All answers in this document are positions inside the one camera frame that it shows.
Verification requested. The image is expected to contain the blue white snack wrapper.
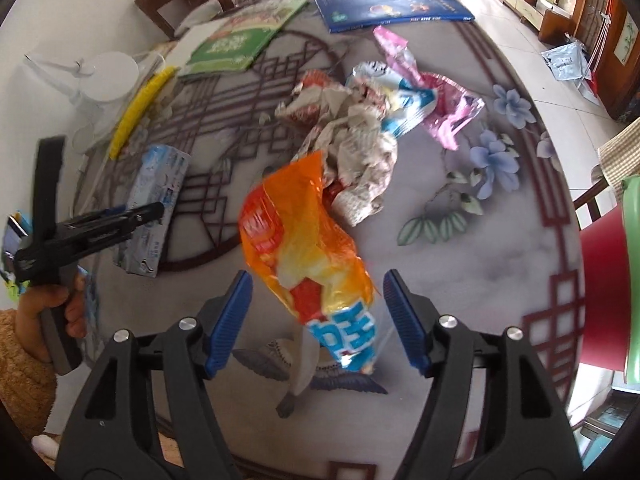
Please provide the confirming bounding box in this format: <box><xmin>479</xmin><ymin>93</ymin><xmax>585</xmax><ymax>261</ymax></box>
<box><xmin>345</xmin><ymin>60</ymin><xmax>436</xmax><ymax>138</ymax></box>

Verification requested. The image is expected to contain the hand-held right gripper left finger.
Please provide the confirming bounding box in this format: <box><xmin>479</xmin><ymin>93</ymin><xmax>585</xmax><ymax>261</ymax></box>
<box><xmin>54</xmin><ymin>269</ymin><xmax>255</xmax><ymax>480</ymax></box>

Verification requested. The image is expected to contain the dark wooden chair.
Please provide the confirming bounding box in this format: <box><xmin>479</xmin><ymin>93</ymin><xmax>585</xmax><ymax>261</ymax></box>
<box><xmin>135</xmin><ymin>0</ymin><xmax>251</xmax><ymax>41</ymax></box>

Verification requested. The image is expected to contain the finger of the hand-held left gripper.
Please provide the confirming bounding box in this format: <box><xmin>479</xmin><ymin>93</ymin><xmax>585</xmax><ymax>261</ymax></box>
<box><xmin>60</xmin><ymin>201</ymin><xmax>166</xmax><ymax>251</ymax></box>
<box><xmin>65</xmin><ymin>203</ymin><xmax>128</xmax><ymax>226</ymax></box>

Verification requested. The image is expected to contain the green book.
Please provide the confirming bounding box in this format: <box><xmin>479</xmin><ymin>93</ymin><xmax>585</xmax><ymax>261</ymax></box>
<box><xmin>177</xmin><ymin>0</ymin><xmax>308</xmax><ymax>77</ymax></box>

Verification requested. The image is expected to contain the white plastic bag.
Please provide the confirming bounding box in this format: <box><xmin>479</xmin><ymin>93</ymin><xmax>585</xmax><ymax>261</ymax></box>
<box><xmin>177</xmin><ymin>0</ymin><xmax>223</xmax><ymax>31</ymax></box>

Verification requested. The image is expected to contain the brown wooden chair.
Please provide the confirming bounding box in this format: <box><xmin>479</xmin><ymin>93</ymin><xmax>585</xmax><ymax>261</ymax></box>
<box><xmin>572</xmin><ymin>180</ymin><xmax>616</xmax><ymax>231</ymax></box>

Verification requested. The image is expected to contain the blue book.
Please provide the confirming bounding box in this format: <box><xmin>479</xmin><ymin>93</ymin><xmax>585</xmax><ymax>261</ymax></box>
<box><xmin>314</xmin><ymin>0</ymin><xmax>476</xmax><ymax>35</ymax></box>

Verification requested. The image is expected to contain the bamboo wall picture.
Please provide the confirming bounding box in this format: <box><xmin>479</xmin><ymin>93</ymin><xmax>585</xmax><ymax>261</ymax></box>
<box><xmin>620</xmin><ymin>12</ymin><xmax>638</xmax><ymax>66</ymax></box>

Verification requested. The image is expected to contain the checkered cloth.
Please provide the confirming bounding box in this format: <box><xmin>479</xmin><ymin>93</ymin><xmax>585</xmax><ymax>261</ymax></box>
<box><xmin>597</xmin><ymin>117</ymin><xmax>640</xmax><ymax>201</ymax></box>

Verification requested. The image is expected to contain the red white crumpled wrapper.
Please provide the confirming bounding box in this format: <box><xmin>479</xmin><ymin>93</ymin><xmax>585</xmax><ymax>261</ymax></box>
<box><xmin>290</xmin><ymin>70</ymin><xmax>351</xmax><ymax>126</ymax></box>

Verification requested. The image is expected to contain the crumpled newspaper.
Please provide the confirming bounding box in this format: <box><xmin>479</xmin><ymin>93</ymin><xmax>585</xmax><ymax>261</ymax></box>
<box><xmin>275</xmin><ymin>70</ymin><xmax>401</xmax><ymax>228</ymax></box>

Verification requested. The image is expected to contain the yellow ridged stick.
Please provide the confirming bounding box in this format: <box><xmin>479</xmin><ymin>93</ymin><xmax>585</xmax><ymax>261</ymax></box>
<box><xmin>109</xmin><ymin>66</ymin><xmax>179</xmax><ymax>161</ymax></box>

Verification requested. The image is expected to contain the person's left hand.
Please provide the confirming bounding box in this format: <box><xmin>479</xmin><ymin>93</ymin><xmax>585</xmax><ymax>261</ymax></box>
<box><xmin>14</xmin><ymin>272</ymin><xmax>88</xmax><ymax>363</ymax></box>

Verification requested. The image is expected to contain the white blue milk carton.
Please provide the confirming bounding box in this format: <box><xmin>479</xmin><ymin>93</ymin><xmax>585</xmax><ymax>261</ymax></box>
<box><xmin>112</xmin><ymin>144</ymin><xmax>192</xmax><ymax>277</ymax></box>

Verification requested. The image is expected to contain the white desk lamp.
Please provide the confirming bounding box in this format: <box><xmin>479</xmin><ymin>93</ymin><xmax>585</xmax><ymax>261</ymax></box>
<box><xmin>22</xmin><ymin>50</ymin><xmax>151</xmax><ymax>151</ymax></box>

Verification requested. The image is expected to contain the blue plastic bag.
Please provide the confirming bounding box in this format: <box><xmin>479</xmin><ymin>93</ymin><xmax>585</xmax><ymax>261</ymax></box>
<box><xmin>541</xmin><ymin>42</ymin><xmax>601</xmax><ymax>106</ymax></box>

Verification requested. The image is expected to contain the red bin with green rim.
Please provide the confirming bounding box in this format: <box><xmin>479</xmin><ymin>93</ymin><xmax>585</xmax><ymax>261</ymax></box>
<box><xmin>577</xmin><ymin>175</ymin><xmax>640</xmax><ymax>386</ymax></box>

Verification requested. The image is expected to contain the orange snack bag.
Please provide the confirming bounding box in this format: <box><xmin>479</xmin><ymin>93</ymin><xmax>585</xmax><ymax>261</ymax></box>
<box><xmin>237</xmin><ymin>150</ymin><xmax>378</xmax><ymax>376</ymax></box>

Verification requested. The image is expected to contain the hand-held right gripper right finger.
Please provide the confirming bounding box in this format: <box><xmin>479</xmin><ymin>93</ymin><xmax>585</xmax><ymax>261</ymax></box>
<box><xmin>382</xmin><ymin>268</ymin><xmax>586</xmax><ymax>480</ymax></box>

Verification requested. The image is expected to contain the person's left forearm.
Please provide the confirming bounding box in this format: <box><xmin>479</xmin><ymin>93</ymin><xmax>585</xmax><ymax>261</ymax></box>
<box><xmin>0</xmin><ymin>307</ymin><xmax>58</xmax><ymax>441</ymax></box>

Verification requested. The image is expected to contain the pink foil wrapper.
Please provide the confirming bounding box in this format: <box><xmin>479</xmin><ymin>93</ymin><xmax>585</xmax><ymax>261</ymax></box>
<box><xmin>372</xmin><ymin>25</ymin><xmax>486</xmax><ymax>151</ymax></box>

